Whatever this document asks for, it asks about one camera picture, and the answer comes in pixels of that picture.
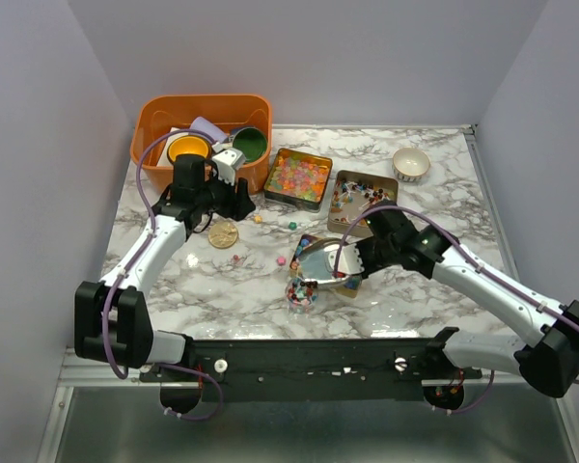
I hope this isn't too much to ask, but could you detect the lavender cup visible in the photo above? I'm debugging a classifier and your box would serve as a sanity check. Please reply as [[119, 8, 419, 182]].
[[189, 116, 227, 144]]

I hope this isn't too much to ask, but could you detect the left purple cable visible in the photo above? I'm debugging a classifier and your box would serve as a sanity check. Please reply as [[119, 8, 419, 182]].
[[100, 128, 226, 422]]

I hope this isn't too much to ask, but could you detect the tin of mini lollipops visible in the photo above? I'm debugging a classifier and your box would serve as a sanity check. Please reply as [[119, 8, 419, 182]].
[[327, 170, 399, 233]]

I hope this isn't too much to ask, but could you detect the purple cable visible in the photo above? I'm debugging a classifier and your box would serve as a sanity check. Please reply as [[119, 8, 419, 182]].
[[331, 204, 579, 416], [100, 128, 226, 422]]

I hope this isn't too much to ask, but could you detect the clear glass bowl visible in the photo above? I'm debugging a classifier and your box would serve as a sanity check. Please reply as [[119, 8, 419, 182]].
[[285, 277, 318, 313]]

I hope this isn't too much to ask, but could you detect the orange plastic bin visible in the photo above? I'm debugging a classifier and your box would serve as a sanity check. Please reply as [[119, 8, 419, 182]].
[[130, 94, 272, 194]]

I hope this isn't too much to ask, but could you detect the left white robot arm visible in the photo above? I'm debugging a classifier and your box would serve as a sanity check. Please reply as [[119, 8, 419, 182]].
[[74, 149, 255, 381]]

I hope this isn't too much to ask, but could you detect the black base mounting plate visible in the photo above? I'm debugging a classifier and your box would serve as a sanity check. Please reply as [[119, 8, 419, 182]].
[[139, 337, 483, 404]]

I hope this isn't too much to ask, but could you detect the tin of pastel star candies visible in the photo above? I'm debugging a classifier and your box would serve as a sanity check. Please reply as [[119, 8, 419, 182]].
[[289, 234, 362, 298]]

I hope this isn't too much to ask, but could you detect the green bowl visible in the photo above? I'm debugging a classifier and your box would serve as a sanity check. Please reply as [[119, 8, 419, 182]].
[[230, 126, 267, 163]]

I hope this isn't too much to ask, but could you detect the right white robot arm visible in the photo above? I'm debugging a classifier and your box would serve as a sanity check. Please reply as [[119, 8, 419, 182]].
[[352, 203, 579, 398]]

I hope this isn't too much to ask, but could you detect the white box in bin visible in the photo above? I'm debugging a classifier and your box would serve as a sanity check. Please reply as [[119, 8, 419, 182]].
[[156, 127, 188, 168]]

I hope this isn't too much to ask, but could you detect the aluminium frame rail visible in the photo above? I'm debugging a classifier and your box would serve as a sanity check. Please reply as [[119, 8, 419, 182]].
[[57, 344, 568, 388]]

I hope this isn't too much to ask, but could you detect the white ceramic bowl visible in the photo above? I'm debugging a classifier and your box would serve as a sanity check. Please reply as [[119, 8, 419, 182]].
[[392, 148, 431, 182]]

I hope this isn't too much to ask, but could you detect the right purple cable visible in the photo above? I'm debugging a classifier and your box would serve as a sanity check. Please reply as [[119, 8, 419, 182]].
[[331, 204, 579, 416]]

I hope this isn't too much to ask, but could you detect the tin of translucent star candies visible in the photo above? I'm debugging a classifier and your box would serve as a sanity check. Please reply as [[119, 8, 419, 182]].
[[263, 149, 333, 212]]

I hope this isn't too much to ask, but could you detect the orange bowl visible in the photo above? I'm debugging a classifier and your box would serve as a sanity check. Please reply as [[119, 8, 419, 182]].
[[166, 135, 212, 164]]

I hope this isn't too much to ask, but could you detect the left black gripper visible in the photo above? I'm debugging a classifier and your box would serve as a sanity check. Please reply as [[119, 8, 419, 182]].
[[196, 166, 257, 222]]

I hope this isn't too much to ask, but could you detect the metal scoop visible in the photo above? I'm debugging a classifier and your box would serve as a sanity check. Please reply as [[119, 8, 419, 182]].
[[296, 238, 352, 288]]

